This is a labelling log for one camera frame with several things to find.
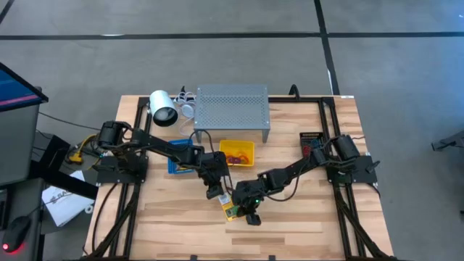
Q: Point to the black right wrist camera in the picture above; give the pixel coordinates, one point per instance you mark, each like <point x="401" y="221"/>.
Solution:
<point x="253" y="219"/>

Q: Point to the black computer mouse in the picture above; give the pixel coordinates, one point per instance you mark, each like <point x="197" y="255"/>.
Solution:
<point x="16" y="232"/>

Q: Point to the yellow plug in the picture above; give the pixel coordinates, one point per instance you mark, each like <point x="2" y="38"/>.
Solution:
<point x="76" y="157"/>

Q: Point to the dark grey side desk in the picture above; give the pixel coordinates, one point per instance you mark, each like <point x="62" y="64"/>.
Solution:
<point x="21" y="203"/>

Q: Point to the blue rubber band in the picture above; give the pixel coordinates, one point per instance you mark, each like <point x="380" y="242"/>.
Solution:
<point x="314" y="143"/>

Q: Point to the grey perforated metal shelf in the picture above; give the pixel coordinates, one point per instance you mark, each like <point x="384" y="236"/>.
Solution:
<point x="232" y="105"/>

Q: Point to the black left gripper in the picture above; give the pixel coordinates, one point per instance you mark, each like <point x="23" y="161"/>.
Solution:
<point x="214" y="166"/>

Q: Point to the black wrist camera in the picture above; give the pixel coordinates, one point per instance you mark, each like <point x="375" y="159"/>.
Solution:
<point x="215" y="191"/>
<point x="253" y="219"/>

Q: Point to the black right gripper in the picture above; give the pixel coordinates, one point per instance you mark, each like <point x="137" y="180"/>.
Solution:
<point x="248" y="194"/>

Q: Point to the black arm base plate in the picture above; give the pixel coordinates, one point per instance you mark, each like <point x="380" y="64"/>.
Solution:
<point x="362" y="177"/>
<point x="108" y="177"/>

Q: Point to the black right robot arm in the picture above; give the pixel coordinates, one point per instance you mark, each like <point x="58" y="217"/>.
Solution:
<point x="308" y="163"/>

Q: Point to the yellow green card pack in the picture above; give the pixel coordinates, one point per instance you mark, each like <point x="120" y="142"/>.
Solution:
<point x="227" y="206"/>

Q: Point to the grey monitor with blue screen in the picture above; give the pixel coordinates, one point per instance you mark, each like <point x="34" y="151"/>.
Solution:
<point x="14" y="90"/>

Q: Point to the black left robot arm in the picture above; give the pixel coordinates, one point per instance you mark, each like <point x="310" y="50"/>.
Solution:
<point x="152" y="143"/>

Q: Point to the yellow plastic basket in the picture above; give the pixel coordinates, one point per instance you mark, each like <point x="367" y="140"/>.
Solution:
<point x="235" y="146"/>

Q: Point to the blue plastic basket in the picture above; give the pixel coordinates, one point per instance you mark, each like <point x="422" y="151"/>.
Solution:
<point x="174" y="145"/>

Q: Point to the white paper booklet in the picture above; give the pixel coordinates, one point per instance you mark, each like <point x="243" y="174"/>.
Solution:
<point x="65" y="203"/>

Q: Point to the black plastic basket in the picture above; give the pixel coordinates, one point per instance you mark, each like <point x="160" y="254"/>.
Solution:
<point x="311" y="137"/>

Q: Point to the black stand base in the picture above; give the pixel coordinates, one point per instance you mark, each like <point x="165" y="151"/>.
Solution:
<point x="72" y="185"/>

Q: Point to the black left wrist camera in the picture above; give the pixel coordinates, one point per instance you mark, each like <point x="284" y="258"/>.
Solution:
<point x="215" y="191"/>

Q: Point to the white round puck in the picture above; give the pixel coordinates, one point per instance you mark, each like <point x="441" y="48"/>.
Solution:
<point x="187" y="109"/>

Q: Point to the black table clamp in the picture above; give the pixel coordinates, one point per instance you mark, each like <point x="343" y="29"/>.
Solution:
<point x="272" y="258"/>
<point x="194" y="258"/>

